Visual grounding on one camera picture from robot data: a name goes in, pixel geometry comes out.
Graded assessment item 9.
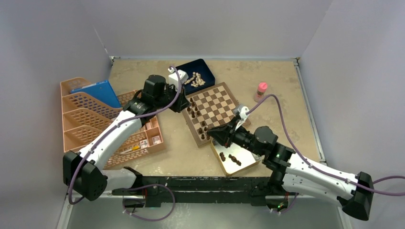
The blue folder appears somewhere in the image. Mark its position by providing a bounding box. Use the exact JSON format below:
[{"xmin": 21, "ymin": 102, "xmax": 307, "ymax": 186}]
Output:
[{"xmin": 71, "ymin": 80, "xmax": 121, "ymax": 108}]

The pink lidded small bottle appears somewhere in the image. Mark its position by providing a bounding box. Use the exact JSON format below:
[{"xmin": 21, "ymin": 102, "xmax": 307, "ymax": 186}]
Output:
[{"xmin": 254, "ymin": 82, "xmax": 268, "ymax": 102}]

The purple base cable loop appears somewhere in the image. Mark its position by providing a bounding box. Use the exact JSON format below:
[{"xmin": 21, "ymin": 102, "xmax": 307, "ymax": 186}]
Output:
[{"xmin": 122, "ymin": 183, "xmax": 177, "ymax": 222}]

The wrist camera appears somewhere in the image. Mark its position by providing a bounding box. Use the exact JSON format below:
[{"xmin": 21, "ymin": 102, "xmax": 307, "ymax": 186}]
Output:
[
  {"xmin": 233, "ymin": 104, "xmax": 249, "ymax": 130},
  {"xmin": 168, "ymin": 67, "xmax": 189, "ymax": 90}
]

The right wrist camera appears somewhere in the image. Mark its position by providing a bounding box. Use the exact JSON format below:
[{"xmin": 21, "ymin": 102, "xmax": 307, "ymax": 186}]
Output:
[{"xmin": 233, "ymin": 104, "xmax": 249, "ymax": 130}]

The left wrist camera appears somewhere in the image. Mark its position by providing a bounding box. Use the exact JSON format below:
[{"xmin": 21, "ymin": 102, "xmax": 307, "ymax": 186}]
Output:
[{"xmin": 168, "ymin": 67, "xmax": 189, "ymax": 90}]

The wooden chess board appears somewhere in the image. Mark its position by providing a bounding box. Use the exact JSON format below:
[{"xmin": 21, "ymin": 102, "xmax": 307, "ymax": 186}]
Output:
[{"xmin": 182, "ymin": 83, "xmax": 239, "ymax": 147}]

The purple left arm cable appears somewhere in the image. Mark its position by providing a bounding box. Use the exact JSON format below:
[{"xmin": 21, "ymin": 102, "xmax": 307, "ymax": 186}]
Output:
[{"xmin": 67, "ymin": 65, "xmax": 183, "ymax": 206}]

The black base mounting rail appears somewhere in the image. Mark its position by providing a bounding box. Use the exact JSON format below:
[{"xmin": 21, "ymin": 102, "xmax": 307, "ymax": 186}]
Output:
[{"xmin": 66, "ymin": 175, "xmax": 345, "ymax": 209}]

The orange plastic basket tray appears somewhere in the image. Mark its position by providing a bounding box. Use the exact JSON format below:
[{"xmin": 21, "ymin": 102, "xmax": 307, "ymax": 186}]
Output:
[{"xmin": 96, "ymin": 102, "xmax": 165, "ymax": 169}]

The metal gold-rimmed tin tray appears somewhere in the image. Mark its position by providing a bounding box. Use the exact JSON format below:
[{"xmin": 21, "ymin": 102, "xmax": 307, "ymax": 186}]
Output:
[{"xmin": 211, "ymin": 140, "xmax": 262, "ymax": 177}]

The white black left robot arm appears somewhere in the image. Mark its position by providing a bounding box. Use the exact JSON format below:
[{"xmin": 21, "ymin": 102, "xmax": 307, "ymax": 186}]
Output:
[{"xmin": 63, "ymin": 70, "xmax": 190, "ymax": 205}]

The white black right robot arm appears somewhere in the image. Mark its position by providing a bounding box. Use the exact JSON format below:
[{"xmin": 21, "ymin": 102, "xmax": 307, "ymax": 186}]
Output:
[{"xmin": 207, "ymin": 123, "xmax": 373, "ymax": 221}]

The orange plastic file organizer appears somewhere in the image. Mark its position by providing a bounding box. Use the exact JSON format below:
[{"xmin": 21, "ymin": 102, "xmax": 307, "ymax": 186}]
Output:
[{"xmin": 60, "ymin": 77, "xmax": 121, "ymax": 153}]

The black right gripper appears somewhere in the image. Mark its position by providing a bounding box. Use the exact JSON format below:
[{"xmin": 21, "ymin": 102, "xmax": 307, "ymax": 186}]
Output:
[{"xmin": 207, "ymin": 117, "xmax": 264, "ymax": 157}]

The pile of light chess pieces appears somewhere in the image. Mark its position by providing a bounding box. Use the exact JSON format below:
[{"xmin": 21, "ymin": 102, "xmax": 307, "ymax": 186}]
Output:
[{"xmin": 184, "ymin": 72, "xmax": 206, "ymax": 88}]

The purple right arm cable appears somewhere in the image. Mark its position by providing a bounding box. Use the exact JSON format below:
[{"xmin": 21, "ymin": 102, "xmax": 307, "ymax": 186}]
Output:
[{"xmin": 246, "ymin": 94, "xmax": 405, "ymax": 197}]

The pile of dark chess pieces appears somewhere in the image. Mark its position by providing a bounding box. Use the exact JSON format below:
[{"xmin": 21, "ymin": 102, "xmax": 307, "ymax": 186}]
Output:
[{"xmin": 219, "ymin": 152, "xmax": 242, "ymax": 166}]

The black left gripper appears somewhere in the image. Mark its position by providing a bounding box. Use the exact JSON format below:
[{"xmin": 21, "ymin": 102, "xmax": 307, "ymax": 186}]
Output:
[{"xmin": 154, "ymin": 83, "xmax": 190, "ymax": 113}]

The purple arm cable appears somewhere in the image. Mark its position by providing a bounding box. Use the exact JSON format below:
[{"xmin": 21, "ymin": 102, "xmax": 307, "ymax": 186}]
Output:
[
  {"xmin": 67, "ymin": 65, "xmax": 183, "ymax": 206},
  {"xmin": 246, "ymin": 94, "xmax": 405, "ymax": 197}
]

